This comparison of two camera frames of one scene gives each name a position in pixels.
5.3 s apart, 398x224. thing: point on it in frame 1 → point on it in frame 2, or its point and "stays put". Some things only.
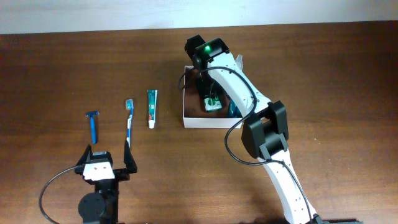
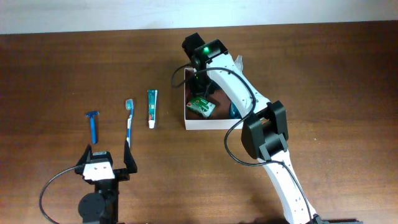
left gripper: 124,173 stays put
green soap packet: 212,104 → 201,106
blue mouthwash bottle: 233,111 stays put
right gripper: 206,90 → 196,87
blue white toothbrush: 129,105 stays put
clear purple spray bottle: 239,61 stays put
